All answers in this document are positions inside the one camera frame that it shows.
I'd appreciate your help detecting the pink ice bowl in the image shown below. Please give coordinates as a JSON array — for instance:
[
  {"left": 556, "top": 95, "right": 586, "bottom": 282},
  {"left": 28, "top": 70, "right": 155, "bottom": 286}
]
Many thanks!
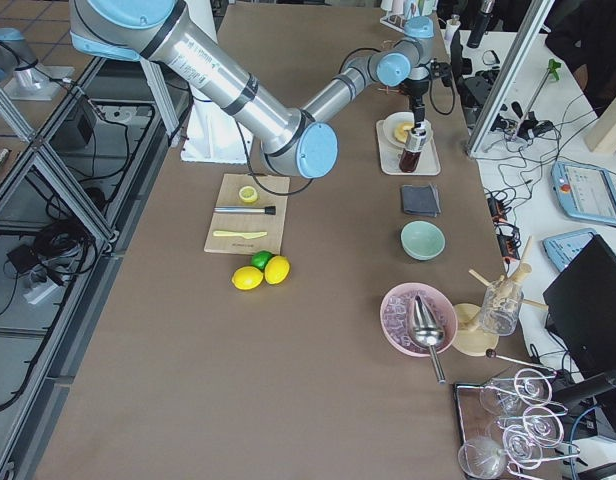
[{"left": 380, "top": 282, "right": 458, "bottom": 358}]

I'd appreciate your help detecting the yellow plastic knife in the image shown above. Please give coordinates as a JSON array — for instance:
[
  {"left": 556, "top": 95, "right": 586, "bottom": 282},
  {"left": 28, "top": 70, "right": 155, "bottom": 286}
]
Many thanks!
[{"left": 212, "top": 230, "right": 268, "bottom": 240}]

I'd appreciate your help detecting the whole yellow lemon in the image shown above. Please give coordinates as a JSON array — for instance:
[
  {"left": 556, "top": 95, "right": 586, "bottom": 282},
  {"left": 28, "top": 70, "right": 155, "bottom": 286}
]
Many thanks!
[
  {"left": 231, "top": 265, "right": 264, "bottom": 291},
  {"left": 264, "top": 255, "right": 291, "bottom": 285}
]

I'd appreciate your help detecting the white round plate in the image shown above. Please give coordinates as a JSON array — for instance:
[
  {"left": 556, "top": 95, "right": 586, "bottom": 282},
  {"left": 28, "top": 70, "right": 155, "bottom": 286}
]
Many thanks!
[{"left": 382, "top": 111, "right": 414, "bottom": 149}]

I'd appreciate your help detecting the wine glass rack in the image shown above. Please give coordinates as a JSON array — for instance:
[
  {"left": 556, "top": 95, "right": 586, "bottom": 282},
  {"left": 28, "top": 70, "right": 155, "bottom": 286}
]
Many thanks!
[{"left": 453, "top": 366, "right": 580, "bottom": 479}]

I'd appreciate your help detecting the tea bottle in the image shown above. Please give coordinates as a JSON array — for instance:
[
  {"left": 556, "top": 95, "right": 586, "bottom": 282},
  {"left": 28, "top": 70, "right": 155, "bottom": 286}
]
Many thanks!
[{"left": 399, "top": 127, "right": 427, "bottom": 173}]

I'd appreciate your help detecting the blue teach pendant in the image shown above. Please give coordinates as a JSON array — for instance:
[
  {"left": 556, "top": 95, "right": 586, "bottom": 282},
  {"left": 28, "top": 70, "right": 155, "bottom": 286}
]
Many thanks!
[
  {"left": 542, "top": 228, "right": 598, "bottom": 272},
  {"left": 551, "top": 161, "right": 616, "bottom": 226}
]

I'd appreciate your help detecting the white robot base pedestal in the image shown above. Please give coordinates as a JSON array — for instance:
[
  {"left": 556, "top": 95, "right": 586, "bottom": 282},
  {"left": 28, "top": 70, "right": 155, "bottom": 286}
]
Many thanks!
[{"left": 180, "top": 0, "right": 258, "bottom": 166}]

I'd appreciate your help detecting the upper whole yellow lemon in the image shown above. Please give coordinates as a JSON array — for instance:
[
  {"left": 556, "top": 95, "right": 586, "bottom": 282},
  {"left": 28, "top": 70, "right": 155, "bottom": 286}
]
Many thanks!
[{"left": 231, "top": 265, "right": 264, "bottom": 291}]

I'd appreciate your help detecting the bamboo cutting board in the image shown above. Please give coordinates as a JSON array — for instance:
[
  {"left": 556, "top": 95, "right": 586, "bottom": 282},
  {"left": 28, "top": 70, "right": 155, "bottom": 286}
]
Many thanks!
[{"left": 204, "top": 173, "right": 288, "bottom": 255}]

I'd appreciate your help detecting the aluminium frame post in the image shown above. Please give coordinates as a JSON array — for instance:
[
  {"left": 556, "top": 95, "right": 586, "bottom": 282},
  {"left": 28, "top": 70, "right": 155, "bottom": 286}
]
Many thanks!
[{"left": 466, "top": 0, "right": 554, "bottom": 159}]

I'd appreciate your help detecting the steel muddler black tip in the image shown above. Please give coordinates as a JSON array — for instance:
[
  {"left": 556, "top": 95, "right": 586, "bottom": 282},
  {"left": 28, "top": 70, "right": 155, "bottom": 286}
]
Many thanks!
[{"left": 214, "top": 205, "right": 276, "bottom": 215}]

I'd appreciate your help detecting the grey folded cloth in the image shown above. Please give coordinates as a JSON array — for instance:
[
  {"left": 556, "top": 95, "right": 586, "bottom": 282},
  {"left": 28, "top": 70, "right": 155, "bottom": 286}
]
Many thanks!
[{"left": 400, "top": 184, "right": 441, "bottom": 217}]

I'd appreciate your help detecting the mint green bowl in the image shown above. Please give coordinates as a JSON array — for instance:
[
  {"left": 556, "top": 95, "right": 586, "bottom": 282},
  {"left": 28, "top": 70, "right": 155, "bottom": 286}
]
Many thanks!
[{"left": 400, "top": 221, "right": 446, "bottom": 261}]

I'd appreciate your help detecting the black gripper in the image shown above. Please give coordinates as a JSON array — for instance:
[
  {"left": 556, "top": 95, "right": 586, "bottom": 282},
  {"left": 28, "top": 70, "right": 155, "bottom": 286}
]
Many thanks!
[{"left": 402, "top": 59, "right": 453, "bottom": 129}]

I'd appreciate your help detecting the steel ice scoop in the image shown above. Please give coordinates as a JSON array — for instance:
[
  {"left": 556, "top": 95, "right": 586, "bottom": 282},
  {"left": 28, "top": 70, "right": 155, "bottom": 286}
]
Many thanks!
[{"left": 407, "top": 295, "right": 446, "bottom": 384}]

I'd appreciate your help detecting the copper wire bottle rack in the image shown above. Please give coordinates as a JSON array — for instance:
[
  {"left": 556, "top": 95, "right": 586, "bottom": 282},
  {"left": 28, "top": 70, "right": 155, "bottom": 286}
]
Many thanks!
[{"left": 376, "top": 40, "right": 411, "bottom": 93}]

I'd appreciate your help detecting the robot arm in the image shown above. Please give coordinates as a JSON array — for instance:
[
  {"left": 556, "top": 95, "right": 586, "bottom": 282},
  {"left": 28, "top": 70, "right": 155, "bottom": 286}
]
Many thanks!
[
  {"left": 0, "top": 27, "right": 38, "bottom": 82},
  {"left": 69, "top": 1, "right": 434, "bottom": 179}
]

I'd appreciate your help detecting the lower whole yellow lemon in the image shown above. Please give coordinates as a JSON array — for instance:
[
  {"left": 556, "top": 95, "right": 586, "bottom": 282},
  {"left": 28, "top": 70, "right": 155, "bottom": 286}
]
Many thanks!
[{"left": 264, "top": 255, "right": 291, "bottom": 285}]

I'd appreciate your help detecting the glass jar with sticks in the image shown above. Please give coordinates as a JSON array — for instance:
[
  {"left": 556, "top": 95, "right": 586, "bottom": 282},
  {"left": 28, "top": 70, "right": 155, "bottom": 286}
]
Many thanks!
[{"left": 469, "top": 262, "right": 532, "bottom": 336}]

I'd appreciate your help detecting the cream tray with bunny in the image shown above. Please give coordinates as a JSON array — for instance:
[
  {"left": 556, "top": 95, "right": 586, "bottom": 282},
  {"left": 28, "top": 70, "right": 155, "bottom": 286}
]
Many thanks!
[{"left": 376, "top": 120, "right": 441, "bottom": 176}]

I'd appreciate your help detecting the half lemon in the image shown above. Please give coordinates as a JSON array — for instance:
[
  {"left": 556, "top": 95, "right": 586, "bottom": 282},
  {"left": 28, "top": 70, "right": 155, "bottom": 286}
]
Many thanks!
[{"left": 238, "top": 185, "right": 259, "bottom": 204}]

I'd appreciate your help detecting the glazed ring donut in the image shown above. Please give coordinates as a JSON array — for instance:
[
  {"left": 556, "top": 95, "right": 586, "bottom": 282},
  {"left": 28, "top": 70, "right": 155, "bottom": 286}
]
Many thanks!
[{"left": 393, "top": 122, "right": 414, "bottom": 144}]

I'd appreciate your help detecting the green lime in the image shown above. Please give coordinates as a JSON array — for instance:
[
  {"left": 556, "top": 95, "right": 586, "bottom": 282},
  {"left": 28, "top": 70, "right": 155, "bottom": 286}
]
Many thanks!
[{"left": 250, "top": 250, "right": 274, "bottom": 270}]

